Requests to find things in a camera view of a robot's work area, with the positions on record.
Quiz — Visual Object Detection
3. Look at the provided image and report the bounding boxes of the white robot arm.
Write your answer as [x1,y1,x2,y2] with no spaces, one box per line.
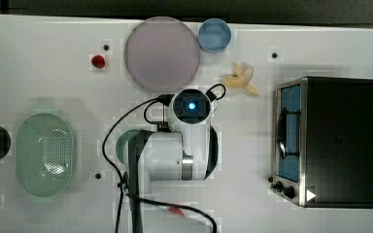
[123,89,219,233]

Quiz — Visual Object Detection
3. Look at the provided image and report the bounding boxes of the green oval strainer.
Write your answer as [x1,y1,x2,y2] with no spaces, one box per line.
[15,113,75,197]

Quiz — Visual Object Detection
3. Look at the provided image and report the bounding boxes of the lilac round plate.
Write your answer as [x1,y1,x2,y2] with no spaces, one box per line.
[124,17,200,93]

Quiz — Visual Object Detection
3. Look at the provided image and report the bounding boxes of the green mug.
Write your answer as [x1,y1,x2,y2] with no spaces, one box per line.
[116,129,141,165]

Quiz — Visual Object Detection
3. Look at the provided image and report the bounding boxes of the peeled toy banana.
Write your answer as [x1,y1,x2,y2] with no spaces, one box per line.
[221,63,258,97]

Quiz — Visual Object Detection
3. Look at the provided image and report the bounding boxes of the blue bowl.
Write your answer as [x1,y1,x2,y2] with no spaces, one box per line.
[198,18,232,53]

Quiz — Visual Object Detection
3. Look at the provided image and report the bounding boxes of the red toy strawberry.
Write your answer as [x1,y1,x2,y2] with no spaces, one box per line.
[91,55,106,69]

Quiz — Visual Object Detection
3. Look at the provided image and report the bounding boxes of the silver toaster oven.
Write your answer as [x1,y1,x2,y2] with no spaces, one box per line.
[268,77,373,209]

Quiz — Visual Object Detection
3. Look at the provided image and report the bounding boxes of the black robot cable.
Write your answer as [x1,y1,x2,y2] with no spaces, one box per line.
[101,83,227,233]

